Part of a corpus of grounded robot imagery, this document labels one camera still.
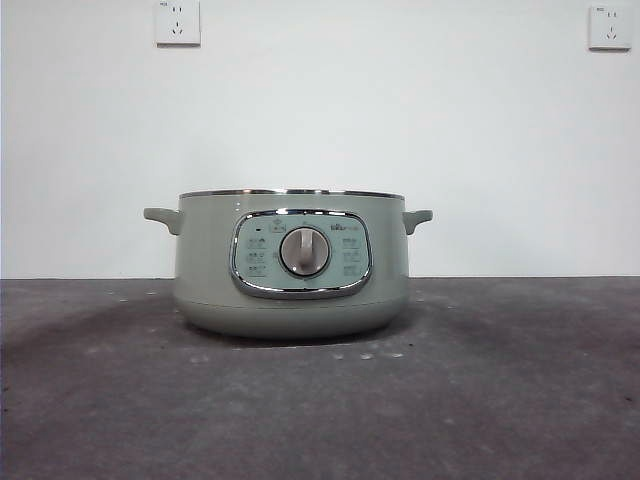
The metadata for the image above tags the white wall socket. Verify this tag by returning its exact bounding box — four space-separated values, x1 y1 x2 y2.
155 0 202 49
587 5 633 52

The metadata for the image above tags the pale green electric pot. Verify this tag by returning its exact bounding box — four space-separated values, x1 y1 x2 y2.
143 188 434 343

